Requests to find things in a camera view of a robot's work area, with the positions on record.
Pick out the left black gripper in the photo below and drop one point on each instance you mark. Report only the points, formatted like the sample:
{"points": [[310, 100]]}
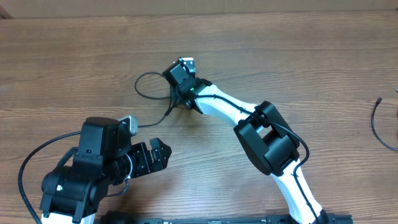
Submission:
{"points": [[144, 165]]}

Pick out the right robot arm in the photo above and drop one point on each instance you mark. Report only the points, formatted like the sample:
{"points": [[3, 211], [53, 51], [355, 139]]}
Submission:
{"points": [[268, 141]]}

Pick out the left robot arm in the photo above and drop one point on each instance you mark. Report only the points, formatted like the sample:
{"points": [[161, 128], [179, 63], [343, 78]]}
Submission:
{"points": [[104, 156]]}

